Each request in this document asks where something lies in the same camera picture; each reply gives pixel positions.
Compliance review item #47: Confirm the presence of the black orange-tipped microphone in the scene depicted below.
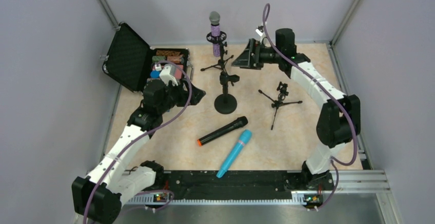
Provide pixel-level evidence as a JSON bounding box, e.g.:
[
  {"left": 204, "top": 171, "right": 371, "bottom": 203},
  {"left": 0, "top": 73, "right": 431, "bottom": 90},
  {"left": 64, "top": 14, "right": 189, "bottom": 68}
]
[{"left": 197, "top": 116, "right": 248, "bottom": 146}]

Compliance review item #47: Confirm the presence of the blue round button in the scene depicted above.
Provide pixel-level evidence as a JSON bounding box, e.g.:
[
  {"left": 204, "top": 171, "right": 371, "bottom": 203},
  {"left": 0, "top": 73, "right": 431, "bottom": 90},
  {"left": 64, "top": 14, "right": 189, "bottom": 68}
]
[{"left": 150, "top": 70, "right": 160, "bottom": 78}]

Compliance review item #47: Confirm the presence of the black poker chip case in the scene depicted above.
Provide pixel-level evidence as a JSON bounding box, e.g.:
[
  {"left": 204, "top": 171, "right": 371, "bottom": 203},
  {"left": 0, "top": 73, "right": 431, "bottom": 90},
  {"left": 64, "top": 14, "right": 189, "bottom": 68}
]
[{"left": 102, "top": 23, "right": 190, "bottom": 92}]

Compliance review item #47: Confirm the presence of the turquoise toy microphone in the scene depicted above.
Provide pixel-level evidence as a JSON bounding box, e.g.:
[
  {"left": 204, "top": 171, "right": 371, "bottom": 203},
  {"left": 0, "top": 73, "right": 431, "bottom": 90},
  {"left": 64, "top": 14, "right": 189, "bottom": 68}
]
[{"left": 216, "top": 129, "right": 252, "bottom": 178}]

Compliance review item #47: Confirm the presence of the purple glitter microphone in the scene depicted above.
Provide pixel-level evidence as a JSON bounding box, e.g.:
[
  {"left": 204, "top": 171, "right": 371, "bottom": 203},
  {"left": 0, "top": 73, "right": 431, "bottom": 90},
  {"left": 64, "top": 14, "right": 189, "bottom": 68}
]
[{"left": 209, "top": 11, "right": 221, "bottom": 57}]

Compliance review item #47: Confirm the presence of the orange brown poker chip row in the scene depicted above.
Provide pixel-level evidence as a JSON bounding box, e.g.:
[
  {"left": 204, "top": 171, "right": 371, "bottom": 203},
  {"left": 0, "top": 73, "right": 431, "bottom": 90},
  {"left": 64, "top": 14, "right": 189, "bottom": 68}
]
[{"left": 156, "top": 49, "right": 182, "bottom": 56}]

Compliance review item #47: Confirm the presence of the green poker chip row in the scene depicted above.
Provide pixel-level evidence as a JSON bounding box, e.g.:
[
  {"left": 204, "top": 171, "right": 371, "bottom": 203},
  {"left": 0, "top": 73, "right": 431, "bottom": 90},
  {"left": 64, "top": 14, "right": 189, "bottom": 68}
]
[{"left": 152, "top": 56, "right": 185, "bottom": 65}]

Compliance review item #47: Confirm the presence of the round base clip stand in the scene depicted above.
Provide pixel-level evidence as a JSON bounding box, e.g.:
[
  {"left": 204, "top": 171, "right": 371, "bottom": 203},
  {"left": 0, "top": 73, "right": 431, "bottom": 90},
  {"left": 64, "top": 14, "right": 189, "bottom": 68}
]
[{"left": 214, "top": 71, "right": 240, "bottom": 114}]

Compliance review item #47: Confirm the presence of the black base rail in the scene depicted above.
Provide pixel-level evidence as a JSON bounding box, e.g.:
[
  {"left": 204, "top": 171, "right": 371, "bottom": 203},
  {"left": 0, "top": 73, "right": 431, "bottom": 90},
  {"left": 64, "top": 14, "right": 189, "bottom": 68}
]
[{"left": 163, "top": 170, "right": 335, "bottom": 203}]

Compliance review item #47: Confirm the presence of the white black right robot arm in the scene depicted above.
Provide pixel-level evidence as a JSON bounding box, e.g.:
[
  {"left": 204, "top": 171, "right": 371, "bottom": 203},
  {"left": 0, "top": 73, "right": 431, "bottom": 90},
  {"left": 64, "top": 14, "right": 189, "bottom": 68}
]
[{"left": 231, "top": 26, "right": 361, "bottom": 189}]

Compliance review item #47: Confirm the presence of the small black tripod stand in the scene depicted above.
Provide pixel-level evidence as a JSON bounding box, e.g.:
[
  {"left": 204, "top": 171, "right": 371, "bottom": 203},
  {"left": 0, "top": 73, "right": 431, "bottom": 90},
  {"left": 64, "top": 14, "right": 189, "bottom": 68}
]
[{"left": 258, "top": 82, "right": 303, "bottom": 130}]

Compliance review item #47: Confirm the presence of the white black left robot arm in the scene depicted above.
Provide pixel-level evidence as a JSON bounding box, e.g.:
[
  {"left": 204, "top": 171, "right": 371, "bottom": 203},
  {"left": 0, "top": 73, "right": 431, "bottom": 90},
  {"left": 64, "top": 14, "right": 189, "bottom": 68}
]
[{"left": 72, "top": 64, "right": 206, "bottom": 223}]

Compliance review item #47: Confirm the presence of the shock mount tripod stand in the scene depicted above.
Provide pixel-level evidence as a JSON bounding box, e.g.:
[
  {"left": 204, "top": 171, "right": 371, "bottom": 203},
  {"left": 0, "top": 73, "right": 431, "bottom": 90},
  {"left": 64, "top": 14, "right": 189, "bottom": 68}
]
[{"left": 200, "top": 30, "right": 234, "bottom": 73}]

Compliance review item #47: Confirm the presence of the red playing card deck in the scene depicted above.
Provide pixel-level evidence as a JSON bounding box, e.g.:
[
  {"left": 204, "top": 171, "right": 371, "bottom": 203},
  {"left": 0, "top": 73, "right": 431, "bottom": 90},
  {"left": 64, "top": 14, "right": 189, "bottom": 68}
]
[{"left": 169, "top": 65, "right": 183, "bottom": 80}]

